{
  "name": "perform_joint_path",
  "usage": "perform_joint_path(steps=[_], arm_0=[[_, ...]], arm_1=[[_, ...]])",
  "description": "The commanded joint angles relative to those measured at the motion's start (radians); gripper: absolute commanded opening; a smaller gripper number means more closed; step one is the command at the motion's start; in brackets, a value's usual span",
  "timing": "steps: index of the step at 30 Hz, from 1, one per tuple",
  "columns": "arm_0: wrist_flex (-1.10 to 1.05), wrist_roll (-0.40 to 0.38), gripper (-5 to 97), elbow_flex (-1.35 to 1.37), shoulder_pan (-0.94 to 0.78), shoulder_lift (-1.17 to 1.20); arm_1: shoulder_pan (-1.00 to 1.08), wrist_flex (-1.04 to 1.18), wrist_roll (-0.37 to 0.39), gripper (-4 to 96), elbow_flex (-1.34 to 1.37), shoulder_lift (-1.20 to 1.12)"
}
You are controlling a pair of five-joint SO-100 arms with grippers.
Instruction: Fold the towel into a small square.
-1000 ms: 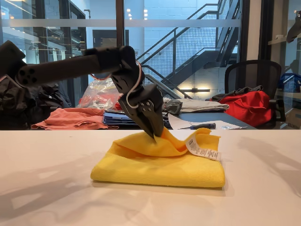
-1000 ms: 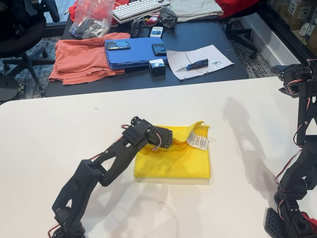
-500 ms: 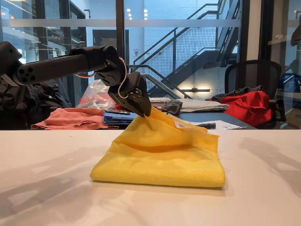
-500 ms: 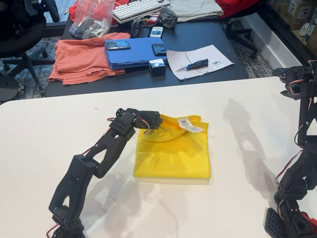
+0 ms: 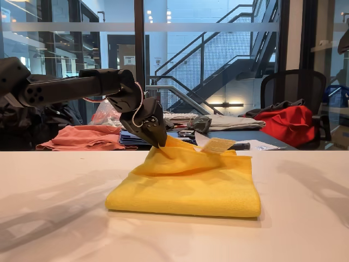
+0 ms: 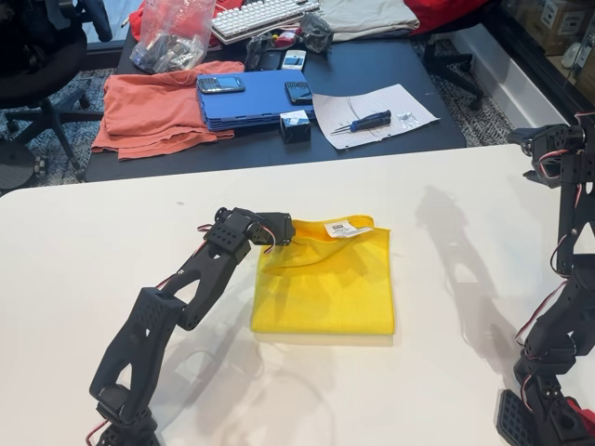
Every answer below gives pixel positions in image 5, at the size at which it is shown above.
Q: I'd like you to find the black framed door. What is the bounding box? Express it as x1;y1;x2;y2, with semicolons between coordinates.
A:
107;34;150;93

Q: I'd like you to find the arm servo cable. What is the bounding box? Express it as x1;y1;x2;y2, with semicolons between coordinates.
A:
81;81;145;128

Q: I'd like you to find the lined paper sheet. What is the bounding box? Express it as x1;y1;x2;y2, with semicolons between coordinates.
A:
195;132;287;151

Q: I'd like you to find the red jacket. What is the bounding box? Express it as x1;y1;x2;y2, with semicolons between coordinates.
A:
253;105;318;148

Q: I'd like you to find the black wall light bar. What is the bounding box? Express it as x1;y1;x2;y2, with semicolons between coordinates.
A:
207;101;245;108

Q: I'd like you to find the white keyboard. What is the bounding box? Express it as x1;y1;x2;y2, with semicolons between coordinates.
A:
163;112;198;125

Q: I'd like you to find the salmon folded shirt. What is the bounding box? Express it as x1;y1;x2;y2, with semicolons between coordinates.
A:
35;124;139;151

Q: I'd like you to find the black mesh-back office chair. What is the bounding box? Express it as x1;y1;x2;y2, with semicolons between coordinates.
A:
260;69;332;150

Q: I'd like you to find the black metal staircase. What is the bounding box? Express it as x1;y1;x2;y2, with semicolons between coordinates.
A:
146;0;281;115

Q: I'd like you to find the dark grey garment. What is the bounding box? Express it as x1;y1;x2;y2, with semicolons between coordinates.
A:
239;99;306;118

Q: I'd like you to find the black jacket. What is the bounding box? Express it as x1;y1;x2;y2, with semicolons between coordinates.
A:
0;102;84;151

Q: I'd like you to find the small clear screw bag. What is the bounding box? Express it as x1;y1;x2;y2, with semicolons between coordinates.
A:
255;145;288;151

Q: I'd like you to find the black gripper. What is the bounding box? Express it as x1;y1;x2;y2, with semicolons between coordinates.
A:
119;97;167;150

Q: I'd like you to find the clear plastic bag of parts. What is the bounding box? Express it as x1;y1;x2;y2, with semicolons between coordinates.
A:
91;99;123;128

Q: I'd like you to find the beige folded cloth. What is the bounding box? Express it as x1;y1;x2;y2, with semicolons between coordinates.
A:
207;114;267;131

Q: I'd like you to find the blue folded cloth stack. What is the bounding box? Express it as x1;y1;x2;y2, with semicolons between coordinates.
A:
119;129;197;147

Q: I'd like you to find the yellow microfibre towel with label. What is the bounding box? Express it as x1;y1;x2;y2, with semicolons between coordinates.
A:
105;135;262;218

